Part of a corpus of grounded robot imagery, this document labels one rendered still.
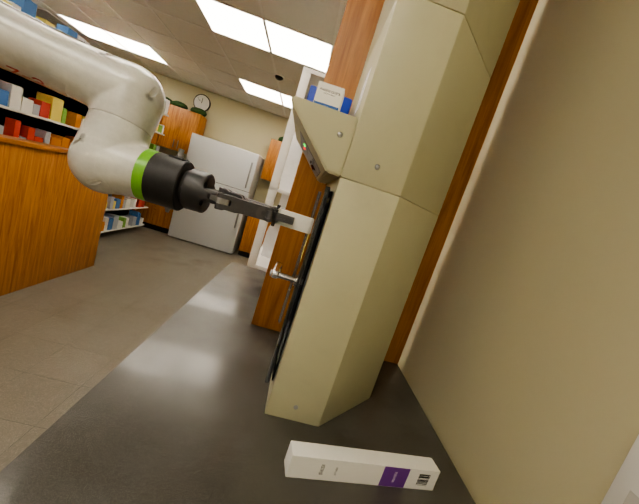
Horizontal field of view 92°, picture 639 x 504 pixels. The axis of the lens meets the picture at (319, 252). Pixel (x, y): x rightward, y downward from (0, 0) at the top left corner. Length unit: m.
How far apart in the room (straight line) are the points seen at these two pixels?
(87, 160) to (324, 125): 0.39
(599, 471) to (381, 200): 0.48
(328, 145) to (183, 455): 0.53
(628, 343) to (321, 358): 0.45
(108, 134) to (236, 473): 0.57
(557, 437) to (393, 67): 0.63
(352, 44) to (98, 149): 0.68
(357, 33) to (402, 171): 0.54
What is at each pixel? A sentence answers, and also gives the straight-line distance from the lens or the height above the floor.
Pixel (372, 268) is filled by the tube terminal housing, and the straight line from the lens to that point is 0.57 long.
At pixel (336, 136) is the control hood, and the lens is 0.55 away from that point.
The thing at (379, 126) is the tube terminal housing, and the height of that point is 1.51.
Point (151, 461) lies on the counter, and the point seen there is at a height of 0.94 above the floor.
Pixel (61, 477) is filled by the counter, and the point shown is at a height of 0.94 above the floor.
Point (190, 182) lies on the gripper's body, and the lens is 0.58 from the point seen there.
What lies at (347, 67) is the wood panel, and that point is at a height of 1.73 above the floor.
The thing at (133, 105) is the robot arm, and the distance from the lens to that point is 0.65.
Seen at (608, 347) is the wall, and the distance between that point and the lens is 0.62.
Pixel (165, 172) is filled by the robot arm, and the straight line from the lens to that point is 0.59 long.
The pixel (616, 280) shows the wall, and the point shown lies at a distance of 0.64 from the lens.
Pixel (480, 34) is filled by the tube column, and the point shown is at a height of 1.73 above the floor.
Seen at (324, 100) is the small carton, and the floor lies 1.54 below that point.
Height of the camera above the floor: 1.36
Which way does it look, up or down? 9 degrees down
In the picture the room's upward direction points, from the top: 18 degrees clockwise
